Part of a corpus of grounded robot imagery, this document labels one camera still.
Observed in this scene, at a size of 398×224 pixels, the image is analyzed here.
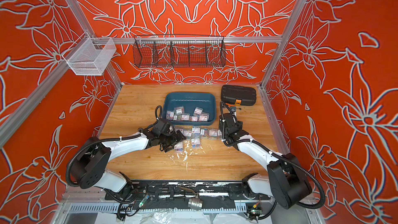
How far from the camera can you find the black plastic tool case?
41.6 inches

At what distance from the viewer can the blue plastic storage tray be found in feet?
3.19

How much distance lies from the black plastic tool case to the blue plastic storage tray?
9cm
